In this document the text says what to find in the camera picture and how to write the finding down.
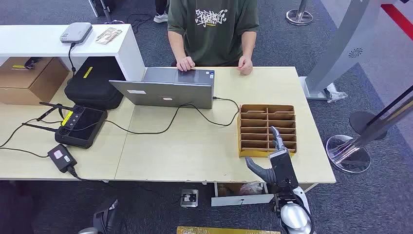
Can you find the person walking behind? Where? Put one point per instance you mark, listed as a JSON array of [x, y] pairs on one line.
[[160, 16]]

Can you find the grey gate pillar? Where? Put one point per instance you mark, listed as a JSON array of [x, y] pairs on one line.
[[342, 48]]

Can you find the chrome stanchion with round base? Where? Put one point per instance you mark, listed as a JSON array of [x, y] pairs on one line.
[[299, 16], [348, 155]]

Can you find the black metal stand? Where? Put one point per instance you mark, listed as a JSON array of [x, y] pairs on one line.
[[101, 9]]

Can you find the crumpled clear plastic bag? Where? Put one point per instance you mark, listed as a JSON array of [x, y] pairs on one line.
[[335, 95]]

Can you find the black power adapter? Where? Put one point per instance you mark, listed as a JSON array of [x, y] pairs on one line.
[[62, 158]]

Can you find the clear packet of papers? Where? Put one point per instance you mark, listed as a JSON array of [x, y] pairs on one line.
[[108, 35]]

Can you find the grey laptop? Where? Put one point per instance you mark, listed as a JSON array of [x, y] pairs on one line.
[[167, 93]]

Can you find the person's hand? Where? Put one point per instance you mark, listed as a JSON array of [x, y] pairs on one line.
[[185, 63], [245, 65]]

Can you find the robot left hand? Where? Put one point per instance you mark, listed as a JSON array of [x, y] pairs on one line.
[[106, 219]]

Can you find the person's left hand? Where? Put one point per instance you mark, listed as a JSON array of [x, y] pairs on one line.
[[245, 65]]

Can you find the white open drawer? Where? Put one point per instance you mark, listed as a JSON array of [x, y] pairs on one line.
[[240, 199]]

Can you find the person's left forearm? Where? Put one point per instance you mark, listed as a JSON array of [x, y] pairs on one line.
[[248, 43]]

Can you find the black stanchion with round base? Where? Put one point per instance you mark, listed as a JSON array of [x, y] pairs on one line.
[[363, 124]]

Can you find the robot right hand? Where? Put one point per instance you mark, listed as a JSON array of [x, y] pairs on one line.
[[284, 169]]

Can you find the person's right hand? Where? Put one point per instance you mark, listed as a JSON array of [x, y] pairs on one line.
[[185, 63]]

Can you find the wooden card organizer box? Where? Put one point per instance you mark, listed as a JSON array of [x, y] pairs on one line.
[[255, 150]]

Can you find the brown cardboard box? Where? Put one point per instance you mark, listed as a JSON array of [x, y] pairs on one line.
[[29, 80]]

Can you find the person in front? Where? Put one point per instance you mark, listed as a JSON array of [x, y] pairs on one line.
[[211, 38]]

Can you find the black object on cardboard box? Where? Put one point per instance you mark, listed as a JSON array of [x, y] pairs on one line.
[[32, 62]]

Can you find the metal floor socket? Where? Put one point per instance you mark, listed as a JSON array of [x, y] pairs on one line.
[[189, 197]]

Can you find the white desk shelf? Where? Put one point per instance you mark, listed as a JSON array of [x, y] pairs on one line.
[[38, 40]]

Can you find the black zip carry case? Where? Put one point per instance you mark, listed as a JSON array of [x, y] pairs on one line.
[[93, 85]]

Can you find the grey router box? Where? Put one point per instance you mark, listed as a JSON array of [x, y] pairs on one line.
[[76, 32]]

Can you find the gold foil board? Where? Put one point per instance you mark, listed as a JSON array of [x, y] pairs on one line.
[[226, 230]]

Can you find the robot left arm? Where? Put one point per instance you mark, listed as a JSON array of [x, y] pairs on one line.
[[87, 231]]

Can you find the person's right forearm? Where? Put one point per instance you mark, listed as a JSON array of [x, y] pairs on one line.
[[176, 45]]

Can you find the black remote controller with antennas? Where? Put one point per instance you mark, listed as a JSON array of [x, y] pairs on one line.
[[80, 127]]

